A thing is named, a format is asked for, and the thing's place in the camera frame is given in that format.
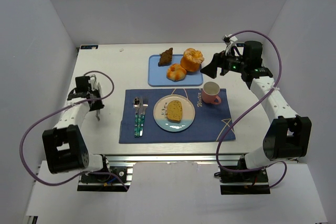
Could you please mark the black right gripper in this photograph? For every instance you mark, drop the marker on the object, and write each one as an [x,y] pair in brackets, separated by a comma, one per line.
[222,63]

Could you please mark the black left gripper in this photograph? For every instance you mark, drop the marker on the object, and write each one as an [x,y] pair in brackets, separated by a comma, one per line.
[95,103]

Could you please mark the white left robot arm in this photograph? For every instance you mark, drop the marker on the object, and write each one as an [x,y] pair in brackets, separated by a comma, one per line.
[64,145]

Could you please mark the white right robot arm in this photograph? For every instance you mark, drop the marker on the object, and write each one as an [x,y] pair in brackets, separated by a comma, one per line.
[288,134]

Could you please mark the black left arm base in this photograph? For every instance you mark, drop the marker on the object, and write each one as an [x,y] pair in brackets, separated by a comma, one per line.
[120,181]

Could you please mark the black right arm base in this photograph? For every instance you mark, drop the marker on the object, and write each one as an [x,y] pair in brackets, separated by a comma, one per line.
[249,183]

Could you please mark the tall orange muffin bread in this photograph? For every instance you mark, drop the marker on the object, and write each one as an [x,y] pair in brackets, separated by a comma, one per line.
[192,59]

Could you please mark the pink mug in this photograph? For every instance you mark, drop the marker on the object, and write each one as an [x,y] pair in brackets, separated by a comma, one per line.
[210,92]

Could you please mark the round orange glazed bun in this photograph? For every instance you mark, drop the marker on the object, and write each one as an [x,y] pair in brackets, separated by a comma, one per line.
[176,72]

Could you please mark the dark brown croissant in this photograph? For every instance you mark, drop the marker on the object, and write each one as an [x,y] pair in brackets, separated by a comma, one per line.
[165,57]

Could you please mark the blue label sticker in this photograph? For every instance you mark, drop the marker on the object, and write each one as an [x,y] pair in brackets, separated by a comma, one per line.
[88,47]

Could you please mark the dark blue placemat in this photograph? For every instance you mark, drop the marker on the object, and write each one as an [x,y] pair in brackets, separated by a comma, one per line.
[211,121]

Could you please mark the blue tray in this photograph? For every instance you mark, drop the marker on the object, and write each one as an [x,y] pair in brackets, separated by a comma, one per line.
[157,75]

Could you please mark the round pink blue plate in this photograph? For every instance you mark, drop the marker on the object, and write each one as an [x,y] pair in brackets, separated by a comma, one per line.
[159,113]

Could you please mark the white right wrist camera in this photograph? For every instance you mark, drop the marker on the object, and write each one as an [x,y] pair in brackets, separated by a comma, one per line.
[230,41]

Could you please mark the spoon with teal handle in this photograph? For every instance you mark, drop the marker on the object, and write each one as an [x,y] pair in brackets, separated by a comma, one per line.
[136,105]

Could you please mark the knife with teal handle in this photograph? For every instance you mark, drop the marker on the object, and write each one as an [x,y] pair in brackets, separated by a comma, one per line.
[139,117]

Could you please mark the fork with teal handle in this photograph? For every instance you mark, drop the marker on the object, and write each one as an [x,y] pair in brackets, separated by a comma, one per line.
[145,106]

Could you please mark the aluminium table frame rail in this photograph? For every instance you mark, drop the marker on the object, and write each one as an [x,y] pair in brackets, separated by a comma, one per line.
[141,151]

